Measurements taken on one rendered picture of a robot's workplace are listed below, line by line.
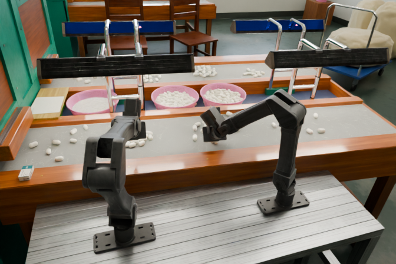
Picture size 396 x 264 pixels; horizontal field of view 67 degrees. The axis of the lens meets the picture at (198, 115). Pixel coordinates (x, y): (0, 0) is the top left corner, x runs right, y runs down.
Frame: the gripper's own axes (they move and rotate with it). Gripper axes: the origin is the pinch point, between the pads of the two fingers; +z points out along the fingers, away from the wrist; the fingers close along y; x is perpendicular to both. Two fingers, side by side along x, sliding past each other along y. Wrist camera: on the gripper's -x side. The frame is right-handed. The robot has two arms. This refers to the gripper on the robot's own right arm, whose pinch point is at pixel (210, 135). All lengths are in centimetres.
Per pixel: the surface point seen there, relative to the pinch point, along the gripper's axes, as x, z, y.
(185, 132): -2.5, 6.3, 10.1
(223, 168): 14.8, -15.7, -0.5
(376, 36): -113, 160, -252
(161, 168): 12.6, -15.5, 24.1
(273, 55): -32.7, -13.8, -29.6
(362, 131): 4, -3, -77
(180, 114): -13.1, 15.7, 10.8
